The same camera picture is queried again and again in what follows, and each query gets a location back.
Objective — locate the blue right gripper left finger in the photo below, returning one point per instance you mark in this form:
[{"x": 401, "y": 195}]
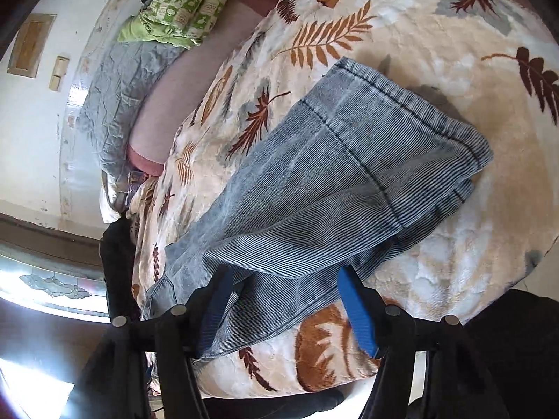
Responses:
[{"x": 209, "y": 304}]

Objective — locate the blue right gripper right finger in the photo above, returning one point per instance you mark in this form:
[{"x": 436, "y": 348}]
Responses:
[{"x": 365, "y": 309}]

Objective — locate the grey-blue denim pants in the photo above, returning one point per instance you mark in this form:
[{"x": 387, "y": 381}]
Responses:
[{"x": 359, "y": 171}]

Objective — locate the black garment on sofa edge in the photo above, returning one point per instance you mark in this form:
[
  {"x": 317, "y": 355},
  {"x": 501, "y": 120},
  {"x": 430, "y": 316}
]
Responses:
[{"x": 117, "y": 254}]

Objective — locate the grey quilted bedcover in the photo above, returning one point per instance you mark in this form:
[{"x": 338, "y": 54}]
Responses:
[{"x": 124, "y": 79}]

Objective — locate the cream leaf-pattern fleece blanket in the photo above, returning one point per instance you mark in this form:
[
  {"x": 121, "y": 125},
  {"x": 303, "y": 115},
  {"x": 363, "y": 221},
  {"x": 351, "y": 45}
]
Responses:
[{"x": 490, "y": 63}]

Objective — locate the green patterned cloth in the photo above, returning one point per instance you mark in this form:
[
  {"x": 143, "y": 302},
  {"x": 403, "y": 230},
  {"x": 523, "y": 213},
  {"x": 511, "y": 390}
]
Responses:
[{"x": 180, "y": 23}]

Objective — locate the cream wall switch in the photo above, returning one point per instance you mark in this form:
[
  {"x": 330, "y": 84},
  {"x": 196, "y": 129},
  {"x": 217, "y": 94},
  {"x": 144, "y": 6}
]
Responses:
[{"x": 58, "y": 73}]

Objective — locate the wooden wall switch plate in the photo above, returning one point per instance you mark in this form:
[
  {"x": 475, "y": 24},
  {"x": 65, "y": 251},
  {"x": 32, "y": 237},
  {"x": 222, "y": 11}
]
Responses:
[{"x": 29, "y": 45}]

